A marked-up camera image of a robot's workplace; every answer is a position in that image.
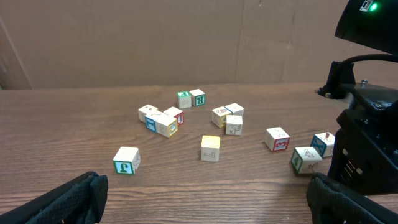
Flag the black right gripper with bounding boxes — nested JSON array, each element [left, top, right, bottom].
[[318, 62, 397, 195]]

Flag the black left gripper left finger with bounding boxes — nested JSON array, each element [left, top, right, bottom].
[[1, 171, 108, 224]]

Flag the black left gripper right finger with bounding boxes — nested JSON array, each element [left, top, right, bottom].
[[307, 173, 397, 224]]

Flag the wooden block blue X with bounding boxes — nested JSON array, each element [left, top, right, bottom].
[[310, 132, 335, 157]]

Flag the wooden block red 3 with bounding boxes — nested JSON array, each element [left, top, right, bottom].
[[264, 127, 290, 152]]

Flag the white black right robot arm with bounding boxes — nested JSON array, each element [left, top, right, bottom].
[[317, 0, 397, 195]]

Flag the wooden block green J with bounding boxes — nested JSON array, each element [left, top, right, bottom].
[[113, 146, 141, 175]]

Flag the wooden block blue T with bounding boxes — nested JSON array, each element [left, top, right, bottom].
[[144, 111, 165, 133]]

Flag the wooden block far left cluster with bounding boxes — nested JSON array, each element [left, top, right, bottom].
[[138, 104, 158, 123]]

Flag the wooden block elephant drawing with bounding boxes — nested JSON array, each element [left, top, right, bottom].
[[226, 115, 243, 136]]

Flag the wooden block red U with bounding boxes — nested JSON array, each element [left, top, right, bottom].
[[164, 106, 184, 126]]

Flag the yellow-top wooden block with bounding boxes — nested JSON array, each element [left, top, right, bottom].
[[201, 135, 221, 162]]

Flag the wooden block yellow red drawing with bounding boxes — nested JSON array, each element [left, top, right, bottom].
[[211, 106, 232, 128]]

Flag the green-top wooden block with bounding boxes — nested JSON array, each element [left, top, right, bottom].
[[177, 91, 192, 109]]

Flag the wooden block green R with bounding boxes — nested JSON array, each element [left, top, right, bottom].
[[189, 89, 206, 107]]

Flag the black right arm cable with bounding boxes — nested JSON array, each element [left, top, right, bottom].
[[340, 54, 398, 66]]

